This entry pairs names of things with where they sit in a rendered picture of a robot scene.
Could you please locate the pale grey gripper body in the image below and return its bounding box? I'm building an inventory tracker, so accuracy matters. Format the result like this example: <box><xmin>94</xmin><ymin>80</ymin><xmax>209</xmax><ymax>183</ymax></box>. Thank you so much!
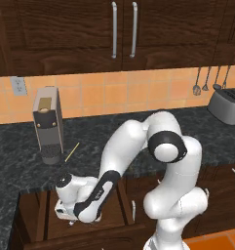
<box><xmin>58</xmin><ymin>213</ymin><xmax>79</xmax><ymax>227</ymax></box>

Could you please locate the open dark wooden drawer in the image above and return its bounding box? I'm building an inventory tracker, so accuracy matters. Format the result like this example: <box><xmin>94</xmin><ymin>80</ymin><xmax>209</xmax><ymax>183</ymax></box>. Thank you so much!
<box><xmin>11</xmin><ymin>178</ymin><xmax>148</xmax><ymax>250</ymax></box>

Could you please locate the dark wood base drawer front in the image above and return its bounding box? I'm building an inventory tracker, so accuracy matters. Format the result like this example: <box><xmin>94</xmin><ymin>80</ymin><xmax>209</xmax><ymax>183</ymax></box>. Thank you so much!
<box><xmin>200</xmin><ymin>163</ymin><xmax>235</xmax><ymax>190</ymax></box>

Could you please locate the hanging grey whisk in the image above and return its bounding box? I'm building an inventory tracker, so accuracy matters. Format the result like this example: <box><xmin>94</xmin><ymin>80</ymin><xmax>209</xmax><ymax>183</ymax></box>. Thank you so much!
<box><xmin>192</xmin><ymin>66</ymin><xmax>203</xmax><ymax>97</ymax></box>

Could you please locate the thin yellow stick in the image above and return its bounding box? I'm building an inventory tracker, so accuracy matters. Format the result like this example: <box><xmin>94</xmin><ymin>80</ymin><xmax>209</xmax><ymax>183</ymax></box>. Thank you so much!
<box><xmin>63</xmin><ymin>142</ymin><xmax>81</xmax><ymax>163</ymax></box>

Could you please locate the dark wood base cupboard door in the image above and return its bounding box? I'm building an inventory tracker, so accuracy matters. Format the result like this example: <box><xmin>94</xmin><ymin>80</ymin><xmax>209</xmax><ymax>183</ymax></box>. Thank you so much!
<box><xmin>124</xmin><ymin>173</ymin><xmax>167</xmax><ymax>229</ymax></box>

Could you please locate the grey coffee machine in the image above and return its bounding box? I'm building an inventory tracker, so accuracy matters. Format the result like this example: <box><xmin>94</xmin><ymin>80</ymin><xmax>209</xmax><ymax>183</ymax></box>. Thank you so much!
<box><xmin>32</xmin><ymin>86</ymin><xmax>65</xmax><ymax>166</ymax></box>

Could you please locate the wide dark base cupboard door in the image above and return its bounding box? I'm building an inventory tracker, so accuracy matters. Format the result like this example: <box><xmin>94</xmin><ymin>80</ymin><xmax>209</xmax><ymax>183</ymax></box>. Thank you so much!
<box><xmin>182</xmin><ymin>182</ymin><xmax>235</xmax><ymax>240</ymax></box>

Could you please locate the large dark wood cupboard door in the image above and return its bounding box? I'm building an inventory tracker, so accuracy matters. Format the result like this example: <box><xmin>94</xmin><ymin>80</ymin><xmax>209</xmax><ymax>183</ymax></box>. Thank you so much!
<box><xmin>0</xmin><ymin>0</ymin><xmax>124</xmax><ymax>78</ymax></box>

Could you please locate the hanging grey spatula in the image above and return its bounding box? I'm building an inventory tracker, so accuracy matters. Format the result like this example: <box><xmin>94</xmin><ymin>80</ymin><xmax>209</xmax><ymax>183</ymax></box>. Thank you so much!
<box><xmin>201</xmin><ymin>65</ymin><xmax>212</xmax><ymax>93</ymax></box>

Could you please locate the silver toaster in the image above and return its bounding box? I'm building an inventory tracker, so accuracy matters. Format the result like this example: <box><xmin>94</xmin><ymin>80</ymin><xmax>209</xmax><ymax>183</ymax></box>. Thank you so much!
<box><xmin>207</xmin><ymin>87</ymin><xmax>235</xmax><ymax>126</ymax></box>

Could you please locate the hanging grey ladle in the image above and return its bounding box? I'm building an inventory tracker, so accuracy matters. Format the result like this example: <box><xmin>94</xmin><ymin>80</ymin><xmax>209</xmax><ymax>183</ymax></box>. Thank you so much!
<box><xmin>212</xmin><ymin>65</ymin><xmax>222</xmax><ymax>92</ymax></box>

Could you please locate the hanging grey fork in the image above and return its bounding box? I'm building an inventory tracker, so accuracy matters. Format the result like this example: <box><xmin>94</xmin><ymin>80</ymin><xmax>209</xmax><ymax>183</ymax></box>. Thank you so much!
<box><xmin>221</xmin><ymin>64</ymin><xmax>232</xmax><ymax>90</ymax></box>

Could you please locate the narrow dark wood cupboard door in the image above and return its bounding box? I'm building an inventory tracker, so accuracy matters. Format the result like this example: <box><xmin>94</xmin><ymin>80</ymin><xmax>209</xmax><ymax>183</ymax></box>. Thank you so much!
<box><xmin>215</xmin><ymin>0</ymin><xmax>235</xmax><ymax>66</ymax></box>

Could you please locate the silver base cupboard handle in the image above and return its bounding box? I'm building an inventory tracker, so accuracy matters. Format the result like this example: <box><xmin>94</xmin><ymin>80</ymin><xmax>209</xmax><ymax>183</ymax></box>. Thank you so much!
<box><xmin>131</xmin><ymin>199</ymin><xmax>137</xmax><ymax>225</ymax></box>

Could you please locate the white wall socket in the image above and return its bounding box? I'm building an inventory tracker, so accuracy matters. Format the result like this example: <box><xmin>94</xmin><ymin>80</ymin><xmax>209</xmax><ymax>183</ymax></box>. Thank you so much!
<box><xmin>10</xmin><ymin>75</ymin><xmax>28</xmax><ymax>97</ymax></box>

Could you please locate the silver cupboard door handle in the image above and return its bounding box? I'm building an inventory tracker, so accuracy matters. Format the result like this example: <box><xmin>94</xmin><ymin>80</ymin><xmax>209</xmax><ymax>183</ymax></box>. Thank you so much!
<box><xmin>129</xmin><ymin>1</ymin><xmax>138</xmax><ymax>60</ymax></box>
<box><xmin>110</xmin><ymin>1</ymin><xmax>119</xmax><ymax>60</ymax></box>

